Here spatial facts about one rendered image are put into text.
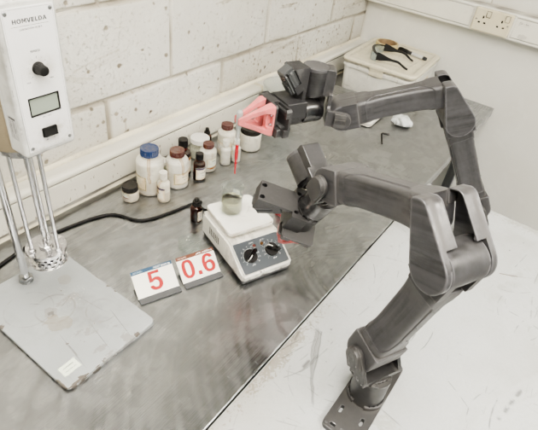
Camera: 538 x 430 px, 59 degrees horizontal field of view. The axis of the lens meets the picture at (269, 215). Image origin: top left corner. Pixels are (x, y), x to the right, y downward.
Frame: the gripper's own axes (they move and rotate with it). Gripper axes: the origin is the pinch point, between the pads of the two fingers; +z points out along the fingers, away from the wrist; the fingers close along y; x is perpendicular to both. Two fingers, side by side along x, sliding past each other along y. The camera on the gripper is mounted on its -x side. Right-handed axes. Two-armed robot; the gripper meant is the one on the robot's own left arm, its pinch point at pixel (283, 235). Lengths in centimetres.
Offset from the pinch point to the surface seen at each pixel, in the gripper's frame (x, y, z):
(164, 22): -40, -51, 7
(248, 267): -3.7, 5.8, 8.4
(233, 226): -9.3, -2.4, 8.1
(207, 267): -11.7, 6.8, 13.0
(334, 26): 19, -123, 40
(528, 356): 54, 14, -10
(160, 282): -20.8, 13.3, 12.9
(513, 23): 76, -120, 4
